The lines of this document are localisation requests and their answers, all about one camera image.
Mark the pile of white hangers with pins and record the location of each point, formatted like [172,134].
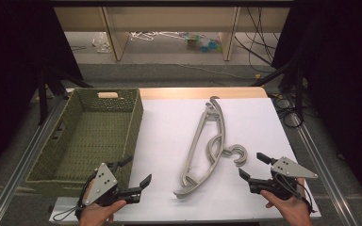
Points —
[144,36]

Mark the black curtain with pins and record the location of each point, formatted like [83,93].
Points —
[342,78]
[12,78]

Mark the aluminium rail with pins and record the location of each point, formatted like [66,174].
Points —
[323,169]
[28,150]

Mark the clear plastic bag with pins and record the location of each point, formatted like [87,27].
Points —
[102,42]

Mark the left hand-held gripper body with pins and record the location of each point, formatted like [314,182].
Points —
[103,183]

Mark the pile of colourful plastic things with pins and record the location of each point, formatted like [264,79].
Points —
[205,44]

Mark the yellow tape scrap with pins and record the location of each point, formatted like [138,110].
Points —
[257,76]

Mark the beige wooden furniture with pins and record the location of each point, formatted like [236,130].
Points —
[176,19]

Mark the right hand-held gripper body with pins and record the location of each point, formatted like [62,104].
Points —
[287,169]

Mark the person's right hand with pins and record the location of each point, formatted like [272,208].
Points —
[293,212]

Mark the green woven basket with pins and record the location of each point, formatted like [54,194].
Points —
[94,138]

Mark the black metal stand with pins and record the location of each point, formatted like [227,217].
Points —
[299,91]
[42,94]

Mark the person's left hand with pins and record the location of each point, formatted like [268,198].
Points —
[95,216]

